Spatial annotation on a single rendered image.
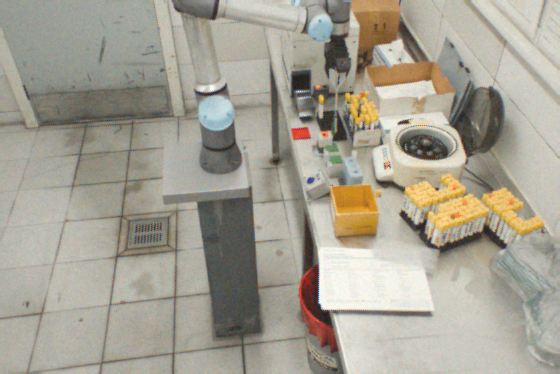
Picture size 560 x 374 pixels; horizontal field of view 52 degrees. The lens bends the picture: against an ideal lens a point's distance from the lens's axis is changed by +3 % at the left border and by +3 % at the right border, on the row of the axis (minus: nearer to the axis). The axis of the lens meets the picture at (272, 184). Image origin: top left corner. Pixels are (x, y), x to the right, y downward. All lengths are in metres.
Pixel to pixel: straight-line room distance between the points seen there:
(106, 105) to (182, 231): 1.21
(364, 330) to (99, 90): 2.73
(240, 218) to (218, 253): 0.20
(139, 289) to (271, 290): 0.64
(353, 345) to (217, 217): 0.76
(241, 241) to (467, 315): 0.89
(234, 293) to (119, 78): 1.89
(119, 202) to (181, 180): 1.41
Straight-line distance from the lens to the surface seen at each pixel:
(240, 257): 2.21
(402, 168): 1.91
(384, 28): 2.76
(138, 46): 3.68
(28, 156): 3.85
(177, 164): 2.01
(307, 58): 2.32
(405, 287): 1.66
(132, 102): 3.88
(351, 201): 1.85
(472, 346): 1.60
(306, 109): 2.24
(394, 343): 1.56
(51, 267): 3.08
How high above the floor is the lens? 2.16
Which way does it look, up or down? 41 degrees down
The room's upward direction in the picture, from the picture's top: 2 degrees counter-clockwise
